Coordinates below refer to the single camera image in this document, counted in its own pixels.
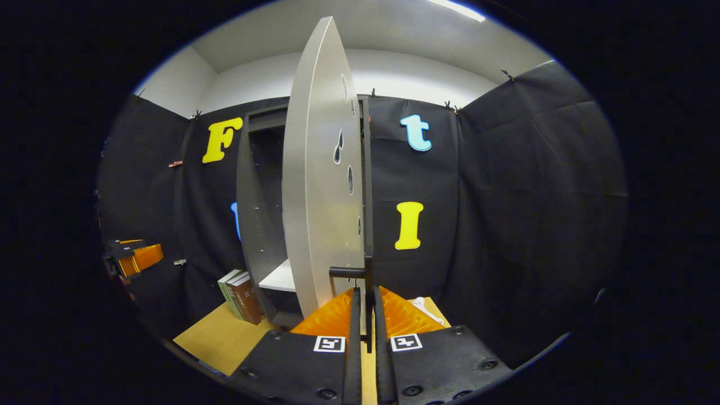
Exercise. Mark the black backdrop cloth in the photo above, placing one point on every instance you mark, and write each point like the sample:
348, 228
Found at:
506, 225

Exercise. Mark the green book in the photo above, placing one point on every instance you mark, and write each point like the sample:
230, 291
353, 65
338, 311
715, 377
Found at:
225, 288

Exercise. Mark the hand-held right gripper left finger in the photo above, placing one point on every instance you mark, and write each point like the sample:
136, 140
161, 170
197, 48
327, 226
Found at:
353, 365

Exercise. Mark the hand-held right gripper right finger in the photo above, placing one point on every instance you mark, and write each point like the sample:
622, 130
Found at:
382, 365

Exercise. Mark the white cabinet shelf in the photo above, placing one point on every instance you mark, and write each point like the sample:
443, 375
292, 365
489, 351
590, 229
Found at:
281, 278

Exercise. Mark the ceiling strip light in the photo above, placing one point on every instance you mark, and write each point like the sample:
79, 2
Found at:
458, 10

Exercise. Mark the green and white plush toy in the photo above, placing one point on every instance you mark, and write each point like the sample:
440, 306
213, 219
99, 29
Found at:
422, 306

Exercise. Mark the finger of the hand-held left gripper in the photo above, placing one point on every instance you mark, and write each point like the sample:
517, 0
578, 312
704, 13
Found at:
130, 242
143, 257

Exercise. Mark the beige cabinet door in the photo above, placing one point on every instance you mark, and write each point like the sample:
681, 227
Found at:
320, 169

